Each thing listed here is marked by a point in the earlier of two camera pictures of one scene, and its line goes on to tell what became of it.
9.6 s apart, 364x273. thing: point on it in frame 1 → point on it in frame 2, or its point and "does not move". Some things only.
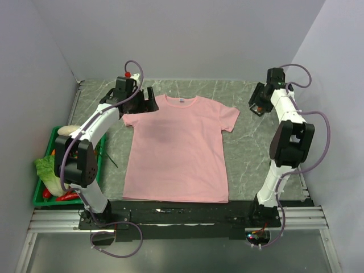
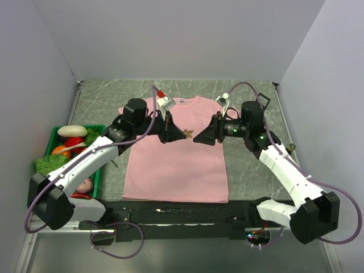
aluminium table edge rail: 79,83 does not move
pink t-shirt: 177,153 does not move
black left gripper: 147,106 → 169,131
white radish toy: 68,129 does not move
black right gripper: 255,98 → 215,130
